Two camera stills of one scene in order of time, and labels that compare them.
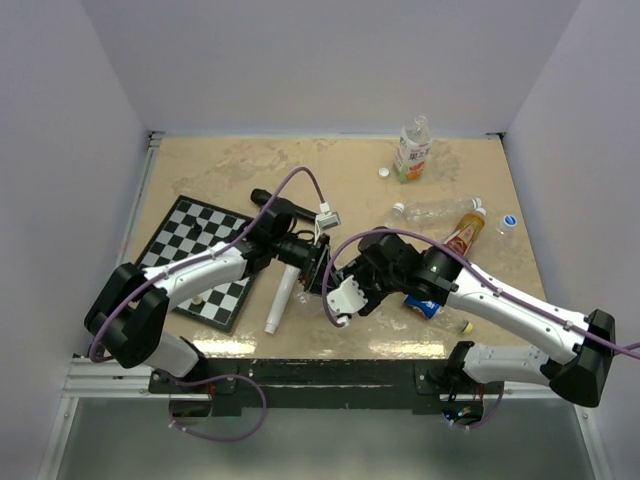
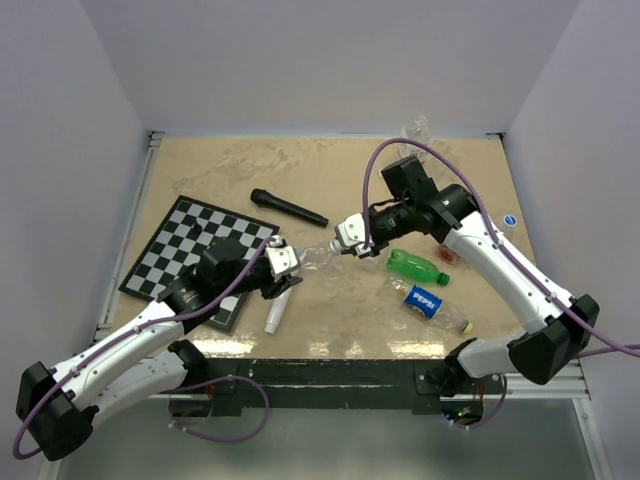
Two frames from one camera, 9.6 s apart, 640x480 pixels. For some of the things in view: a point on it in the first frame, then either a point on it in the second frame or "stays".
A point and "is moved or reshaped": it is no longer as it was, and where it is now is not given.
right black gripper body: (375, 284) -> (391, 223)
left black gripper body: (310, 269) -> (257, 278)
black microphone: (260, 197) stays
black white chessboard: (191, 227) stays
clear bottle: (307, 302) is moved or reshaped
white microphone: (289, 277) stays
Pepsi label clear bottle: (431, 310) stays
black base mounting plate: (306, 387) stays
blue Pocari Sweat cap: (510, 220) stays
